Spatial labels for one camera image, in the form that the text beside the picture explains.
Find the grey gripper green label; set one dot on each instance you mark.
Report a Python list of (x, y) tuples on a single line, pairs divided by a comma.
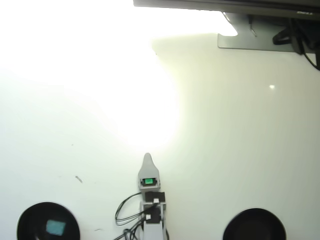
[(140, 186)]

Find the blue cube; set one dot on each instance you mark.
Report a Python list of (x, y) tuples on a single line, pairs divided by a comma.
[(56, 227)]

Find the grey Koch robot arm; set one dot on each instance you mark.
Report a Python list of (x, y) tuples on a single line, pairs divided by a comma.
[(152, 228)]

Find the black bowl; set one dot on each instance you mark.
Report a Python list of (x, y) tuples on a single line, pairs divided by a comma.
[(27, 222), (254, 225)]

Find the dark monitor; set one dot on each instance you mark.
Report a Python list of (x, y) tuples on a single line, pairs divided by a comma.
[(225, 6)]

